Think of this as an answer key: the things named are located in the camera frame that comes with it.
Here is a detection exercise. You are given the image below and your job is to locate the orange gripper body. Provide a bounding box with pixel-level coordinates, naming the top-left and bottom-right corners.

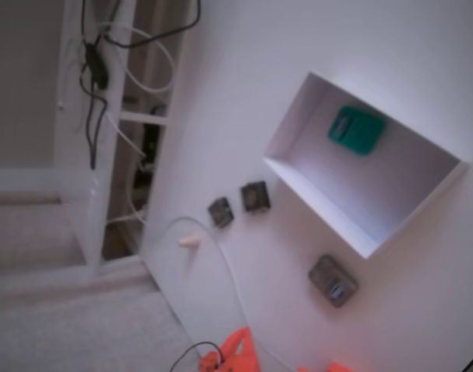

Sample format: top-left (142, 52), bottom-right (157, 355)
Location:
top-left (199, 350), bottom-right (226, 372)

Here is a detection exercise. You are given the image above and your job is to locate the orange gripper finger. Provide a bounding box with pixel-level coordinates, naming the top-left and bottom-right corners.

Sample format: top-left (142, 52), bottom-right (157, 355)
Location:
top-left (219, 331), bottom-right (244, 362)
top-left (223, 326), bottom-right (260, 372)

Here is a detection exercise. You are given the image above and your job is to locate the green cube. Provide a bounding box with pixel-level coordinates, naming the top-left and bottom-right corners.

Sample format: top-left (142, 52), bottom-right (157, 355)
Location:
top-left (327, 105), bottom-right (387, 157)

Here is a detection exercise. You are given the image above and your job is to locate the orange robot base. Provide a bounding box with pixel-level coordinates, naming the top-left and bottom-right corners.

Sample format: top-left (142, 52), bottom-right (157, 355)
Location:
top-left (296, 360), bottom-right (352, 372)

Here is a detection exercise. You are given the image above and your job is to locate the grey cube with blue mark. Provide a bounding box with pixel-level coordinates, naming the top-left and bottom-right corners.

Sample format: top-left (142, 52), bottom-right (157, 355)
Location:
top-left (308, 253), bottom-right (360, 309)

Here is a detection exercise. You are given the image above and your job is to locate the small dark cube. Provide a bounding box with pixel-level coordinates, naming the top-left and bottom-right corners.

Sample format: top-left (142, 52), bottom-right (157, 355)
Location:
top-left (239, 180), bottom-right (271, 213)
top-left (206, 196), bottom-right (235, 229)

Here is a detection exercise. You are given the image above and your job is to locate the white open bin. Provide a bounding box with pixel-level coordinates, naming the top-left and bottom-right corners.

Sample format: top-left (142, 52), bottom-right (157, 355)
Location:
top-left (261, 71), bottom-right (470, 260)

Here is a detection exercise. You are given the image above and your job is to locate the small beige connector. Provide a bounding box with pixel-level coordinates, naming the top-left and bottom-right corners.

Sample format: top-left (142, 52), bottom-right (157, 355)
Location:
top-left (178, 232), bottom-right (202, 249)

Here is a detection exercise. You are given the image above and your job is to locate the thin black robot wire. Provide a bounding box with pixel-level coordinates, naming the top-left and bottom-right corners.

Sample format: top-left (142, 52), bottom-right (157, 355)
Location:
top-left (168, 340), bottom-right (228, 372)

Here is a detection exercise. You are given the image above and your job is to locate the thin white table cable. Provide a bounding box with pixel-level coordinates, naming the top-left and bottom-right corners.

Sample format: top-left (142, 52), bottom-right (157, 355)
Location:
top-left (158, 215), bottom-right (295, 372)

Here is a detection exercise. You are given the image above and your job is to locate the white furniture frame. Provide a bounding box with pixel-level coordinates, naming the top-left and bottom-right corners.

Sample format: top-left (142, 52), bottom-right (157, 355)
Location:
top-left (0, 0), bottom-right (175, 278)

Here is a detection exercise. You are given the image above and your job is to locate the thin white hanging cable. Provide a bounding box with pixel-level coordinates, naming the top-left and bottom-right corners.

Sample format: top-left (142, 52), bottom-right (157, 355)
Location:
top-left (103, 110), bottom-right (149, 230)

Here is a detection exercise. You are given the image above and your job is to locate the looped white cable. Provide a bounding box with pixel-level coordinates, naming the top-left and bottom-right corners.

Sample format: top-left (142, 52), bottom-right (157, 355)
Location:
top-left (98, 22), bottom-right (176, 95)

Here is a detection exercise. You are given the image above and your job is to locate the black cable with adapter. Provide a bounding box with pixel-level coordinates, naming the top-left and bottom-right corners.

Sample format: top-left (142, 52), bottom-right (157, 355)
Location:
top-left (79, 0), bottom-right (202, 171)

